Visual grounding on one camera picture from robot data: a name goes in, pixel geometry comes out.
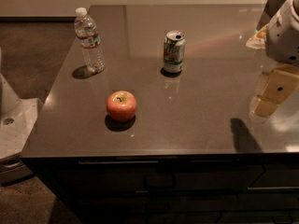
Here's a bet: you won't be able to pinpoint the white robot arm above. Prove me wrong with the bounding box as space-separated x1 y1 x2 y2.
250 0 299 118

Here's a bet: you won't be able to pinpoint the dark box in background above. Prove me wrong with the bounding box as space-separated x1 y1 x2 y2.
256 0 286 30

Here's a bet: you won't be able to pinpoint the red apple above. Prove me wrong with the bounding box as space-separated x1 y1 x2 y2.
106 91 137 122

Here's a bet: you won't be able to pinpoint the clear plastic water bottle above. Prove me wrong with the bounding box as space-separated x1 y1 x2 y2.
74 7 105 74

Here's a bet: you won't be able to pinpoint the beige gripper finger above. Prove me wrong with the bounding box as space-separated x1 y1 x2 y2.
250 96 279 118

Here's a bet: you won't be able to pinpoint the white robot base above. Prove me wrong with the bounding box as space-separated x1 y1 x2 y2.
0 49 43 185

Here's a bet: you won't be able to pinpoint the green white 7up can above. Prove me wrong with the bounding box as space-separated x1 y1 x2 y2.
164 30 186 74

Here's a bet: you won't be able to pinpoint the snack bag in background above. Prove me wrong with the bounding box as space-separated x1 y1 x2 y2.
246 24 269 49

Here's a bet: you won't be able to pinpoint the dark counter cabinet drawers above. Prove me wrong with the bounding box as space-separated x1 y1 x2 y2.
25 157 299 224

